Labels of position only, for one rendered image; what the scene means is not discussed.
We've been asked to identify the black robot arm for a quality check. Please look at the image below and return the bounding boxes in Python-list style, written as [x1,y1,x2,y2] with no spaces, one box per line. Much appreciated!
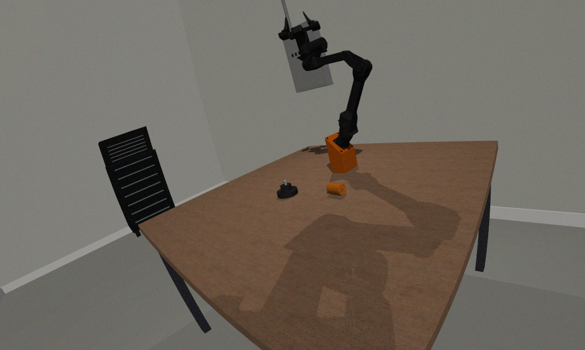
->
[288,25,372,150]

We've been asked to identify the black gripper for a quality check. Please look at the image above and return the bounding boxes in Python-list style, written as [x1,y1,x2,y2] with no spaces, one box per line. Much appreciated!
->
[279,12,320,46]

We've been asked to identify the orange cylindrical knob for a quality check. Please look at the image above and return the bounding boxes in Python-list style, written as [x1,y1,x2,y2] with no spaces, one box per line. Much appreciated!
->
[326,182,346,195]

